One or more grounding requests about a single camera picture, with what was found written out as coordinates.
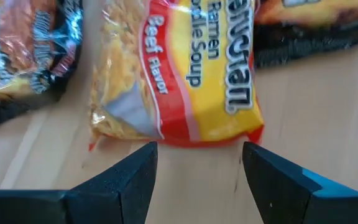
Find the red yellow beef ramen pack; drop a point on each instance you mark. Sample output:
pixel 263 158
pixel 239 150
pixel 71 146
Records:
pixel 197 77

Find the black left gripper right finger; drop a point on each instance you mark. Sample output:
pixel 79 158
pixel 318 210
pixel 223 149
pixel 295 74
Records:
pixel 278 193

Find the black Fire Noodle pack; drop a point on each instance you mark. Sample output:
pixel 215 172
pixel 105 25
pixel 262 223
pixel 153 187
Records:
pixel 20 46
pixel 306 43

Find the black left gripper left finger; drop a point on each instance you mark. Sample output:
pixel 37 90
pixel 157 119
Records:
pixel 126 193

